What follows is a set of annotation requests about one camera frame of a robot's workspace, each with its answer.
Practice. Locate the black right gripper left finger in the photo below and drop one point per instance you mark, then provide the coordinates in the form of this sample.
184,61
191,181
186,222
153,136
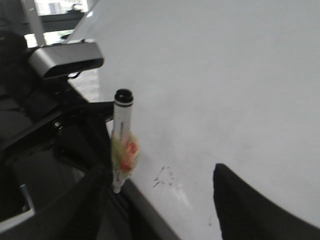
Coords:
75,215

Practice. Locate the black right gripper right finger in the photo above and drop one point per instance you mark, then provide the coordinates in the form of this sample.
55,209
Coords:
245,214

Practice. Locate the black and white whiteboard marker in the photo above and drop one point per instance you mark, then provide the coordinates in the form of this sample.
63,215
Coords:
124,145

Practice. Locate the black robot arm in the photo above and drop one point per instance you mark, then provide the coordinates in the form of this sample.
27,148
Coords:
65,129

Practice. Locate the white whiteboard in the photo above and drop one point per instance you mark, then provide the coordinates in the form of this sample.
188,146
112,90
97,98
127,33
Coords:
235,82

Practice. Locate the grey front-facing camera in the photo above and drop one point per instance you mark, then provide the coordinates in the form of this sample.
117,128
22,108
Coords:
54,61

